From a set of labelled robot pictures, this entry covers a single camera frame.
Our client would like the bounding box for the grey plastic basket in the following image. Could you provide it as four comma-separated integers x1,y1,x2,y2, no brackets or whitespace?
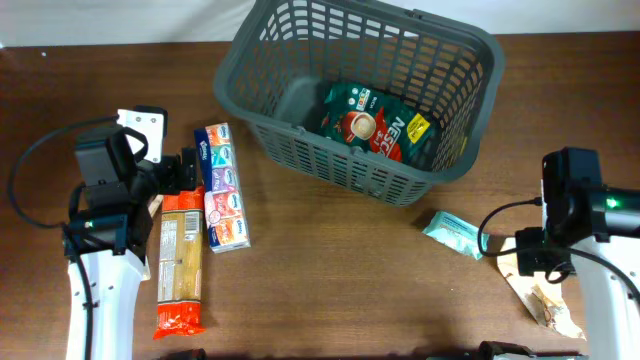
214,0,505,206

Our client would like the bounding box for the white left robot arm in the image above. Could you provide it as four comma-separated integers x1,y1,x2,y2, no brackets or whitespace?
62,124,197,359

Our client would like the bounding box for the beige snack pouch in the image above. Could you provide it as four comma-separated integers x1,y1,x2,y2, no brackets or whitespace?
496,254,586,340

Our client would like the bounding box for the orange spaghetti packet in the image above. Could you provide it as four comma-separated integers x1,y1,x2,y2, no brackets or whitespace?
154,186,205,339

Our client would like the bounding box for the Kleenex tissue multipack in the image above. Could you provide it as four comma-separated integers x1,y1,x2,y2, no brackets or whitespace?
194,123,251,253

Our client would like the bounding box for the teal wet wipes packet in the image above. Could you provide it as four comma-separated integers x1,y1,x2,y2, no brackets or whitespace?
422,211,483,260

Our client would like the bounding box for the green Nescafe coffee bag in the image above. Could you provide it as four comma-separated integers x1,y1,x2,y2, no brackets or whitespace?
318,82,436,164

